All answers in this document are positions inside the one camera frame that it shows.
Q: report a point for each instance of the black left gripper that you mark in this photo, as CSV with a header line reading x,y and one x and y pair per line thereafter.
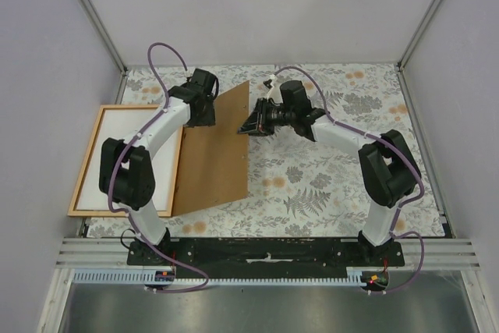
x,y
209,120

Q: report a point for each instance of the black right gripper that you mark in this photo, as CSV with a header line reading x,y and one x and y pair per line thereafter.
x,y
256,124

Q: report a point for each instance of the brown frame backing board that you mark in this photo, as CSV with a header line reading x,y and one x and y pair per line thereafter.
x,y
213,160

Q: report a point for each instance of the wooden picture frame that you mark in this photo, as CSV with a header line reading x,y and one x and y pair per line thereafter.
x,y
119,121

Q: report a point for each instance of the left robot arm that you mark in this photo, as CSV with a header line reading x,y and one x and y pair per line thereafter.
x,y
126,174

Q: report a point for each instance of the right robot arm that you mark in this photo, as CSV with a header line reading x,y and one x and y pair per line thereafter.
x,y
388,168

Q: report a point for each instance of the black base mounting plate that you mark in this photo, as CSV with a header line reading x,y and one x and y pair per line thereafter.
x,y
266,258

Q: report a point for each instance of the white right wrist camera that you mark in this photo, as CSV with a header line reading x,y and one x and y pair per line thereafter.
x,y
273,87

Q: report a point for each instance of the aluminium rail base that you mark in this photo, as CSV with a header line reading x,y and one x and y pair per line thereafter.
x,y
403,254

